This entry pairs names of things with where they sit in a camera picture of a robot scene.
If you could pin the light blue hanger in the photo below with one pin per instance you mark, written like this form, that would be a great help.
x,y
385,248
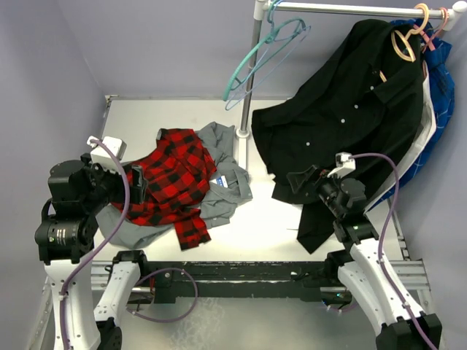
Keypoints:
x,y
265,56

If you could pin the white garment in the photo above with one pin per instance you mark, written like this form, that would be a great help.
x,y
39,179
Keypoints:
x,y
411,162

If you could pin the red black plaid shirt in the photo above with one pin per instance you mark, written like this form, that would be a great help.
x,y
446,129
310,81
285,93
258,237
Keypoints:
x,y
178,171

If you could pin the metal clothes rack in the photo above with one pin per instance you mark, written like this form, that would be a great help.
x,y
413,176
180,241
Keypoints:
x,y
455,12

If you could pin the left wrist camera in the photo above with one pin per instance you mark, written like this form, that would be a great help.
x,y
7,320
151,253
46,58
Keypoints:
x,y
105,151

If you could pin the black base frame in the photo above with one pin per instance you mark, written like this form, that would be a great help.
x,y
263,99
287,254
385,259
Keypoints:
x,y
165,282

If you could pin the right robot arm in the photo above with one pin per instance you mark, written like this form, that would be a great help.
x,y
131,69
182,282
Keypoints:
x,y
398,320

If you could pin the wooden hanger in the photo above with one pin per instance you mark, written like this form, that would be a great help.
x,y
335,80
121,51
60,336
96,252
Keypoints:
x,y
408,54

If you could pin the blue checked shirt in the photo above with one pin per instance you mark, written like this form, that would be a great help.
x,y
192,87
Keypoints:
x,y
396,96

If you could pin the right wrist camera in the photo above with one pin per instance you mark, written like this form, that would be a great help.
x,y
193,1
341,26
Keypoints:
x,y
345,165

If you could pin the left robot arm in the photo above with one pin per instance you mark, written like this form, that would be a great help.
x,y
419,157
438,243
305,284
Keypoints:
x,y
66,248

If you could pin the grey shirt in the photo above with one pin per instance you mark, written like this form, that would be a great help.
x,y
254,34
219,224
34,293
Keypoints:
x,y
229,187

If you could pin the pink hanger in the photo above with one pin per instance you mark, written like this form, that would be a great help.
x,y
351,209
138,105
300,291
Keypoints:
x,y
427,39

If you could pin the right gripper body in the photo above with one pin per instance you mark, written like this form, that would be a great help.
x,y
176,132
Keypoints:
x,y
327,191

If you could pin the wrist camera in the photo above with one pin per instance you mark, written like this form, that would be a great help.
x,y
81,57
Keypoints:
x,y
345,165
105,151

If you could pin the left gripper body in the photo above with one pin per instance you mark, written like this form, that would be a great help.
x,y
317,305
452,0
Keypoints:
x,y
106,185

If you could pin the teal hanger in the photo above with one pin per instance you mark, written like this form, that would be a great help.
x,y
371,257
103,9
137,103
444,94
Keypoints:
x,y
264,15

